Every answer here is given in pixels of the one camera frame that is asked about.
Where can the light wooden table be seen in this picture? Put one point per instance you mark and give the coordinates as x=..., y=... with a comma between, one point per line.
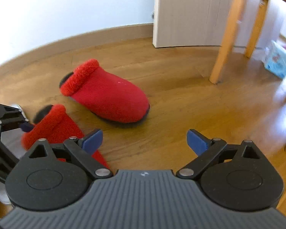
x=225, y=40

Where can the red fleece slipper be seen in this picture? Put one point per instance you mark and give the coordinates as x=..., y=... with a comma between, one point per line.
x=109, y=95
x=54, y=126

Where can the metal door stop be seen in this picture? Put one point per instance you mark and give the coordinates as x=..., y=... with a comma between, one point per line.
x=153, y=15

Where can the pale blue printed pack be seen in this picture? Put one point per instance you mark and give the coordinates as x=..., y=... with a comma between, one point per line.
x=276, y=59

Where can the beige door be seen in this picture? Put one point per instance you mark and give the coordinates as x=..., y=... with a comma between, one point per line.
x=186, y=12

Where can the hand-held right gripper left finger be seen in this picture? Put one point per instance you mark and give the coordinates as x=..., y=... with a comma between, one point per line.
x=93, y=140

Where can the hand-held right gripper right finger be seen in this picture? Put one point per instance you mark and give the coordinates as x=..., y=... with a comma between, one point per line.
x=197, y=142

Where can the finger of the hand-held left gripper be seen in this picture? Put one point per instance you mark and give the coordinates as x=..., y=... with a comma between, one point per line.
x=27, y=127

